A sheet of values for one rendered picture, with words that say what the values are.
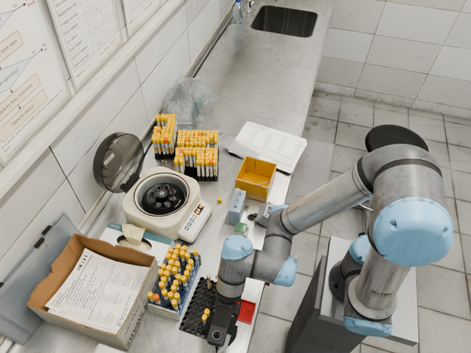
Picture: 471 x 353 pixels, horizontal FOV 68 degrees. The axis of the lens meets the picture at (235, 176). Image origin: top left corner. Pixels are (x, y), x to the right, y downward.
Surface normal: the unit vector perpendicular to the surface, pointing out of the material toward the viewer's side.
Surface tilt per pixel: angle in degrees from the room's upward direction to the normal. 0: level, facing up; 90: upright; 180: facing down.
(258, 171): 90
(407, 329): 1
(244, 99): 0
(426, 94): 90
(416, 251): 83
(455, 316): 0
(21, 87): 94
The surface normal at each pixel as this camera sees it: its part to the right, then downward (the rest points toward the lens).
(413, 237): -0.24, 0.65
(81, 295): 0.01, -0.64
